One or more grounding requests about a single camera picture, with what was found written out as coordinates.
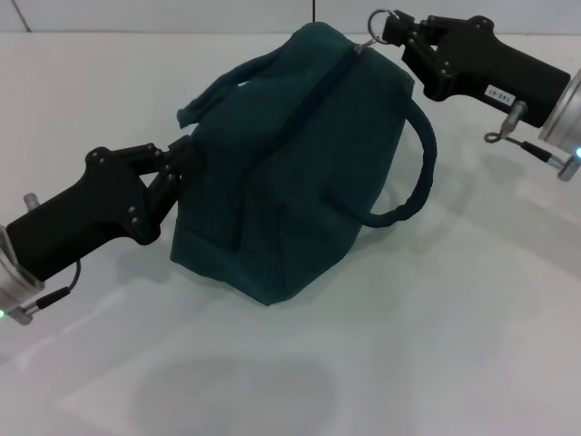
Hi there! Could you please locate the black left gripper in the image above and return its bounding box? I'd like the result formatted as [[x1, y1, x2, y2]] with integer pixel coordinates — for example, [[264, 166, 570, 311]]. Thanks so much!
[[5, 134, 209, 282]]

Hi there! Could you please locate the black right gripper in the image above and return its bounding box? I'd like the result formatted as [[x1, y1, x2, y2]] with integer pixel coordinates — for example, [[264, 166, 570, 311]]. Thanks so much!
[[381, 8, 573, 129]]

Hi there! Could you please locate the silver zipper pull ring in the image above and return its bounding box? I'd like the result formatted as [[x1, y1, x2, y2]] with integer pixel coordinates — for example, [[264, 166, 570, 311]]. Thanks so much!
[[353, 8, 401, 56]]

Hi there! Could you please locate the dark teal insulated lunch bag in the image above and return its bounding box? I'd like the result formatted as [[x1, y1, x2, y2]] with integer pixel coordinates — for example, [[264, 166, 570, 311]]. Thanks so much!
[[170, 22, 439, 307]]

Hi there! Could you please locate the right arm cable with plug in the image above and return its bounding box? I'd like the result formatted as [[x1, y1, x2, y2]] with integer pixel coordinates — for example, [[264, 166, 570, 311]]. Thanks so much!
[[484, 100, 581, 183]]

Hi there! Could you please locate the arm cable with plug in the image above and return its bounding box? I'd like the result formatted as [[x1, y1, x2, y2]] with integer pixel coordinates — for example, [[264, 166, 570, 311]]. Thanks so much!
[[484, 100, 581, 183], [16, 257, 84, 326]]

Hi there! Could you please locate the left arm cable with plug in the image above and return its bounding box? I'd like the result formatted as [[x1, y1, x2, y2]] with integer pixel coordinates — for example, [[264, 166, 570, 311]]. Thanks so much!
[[16, 257, 84, 326]]

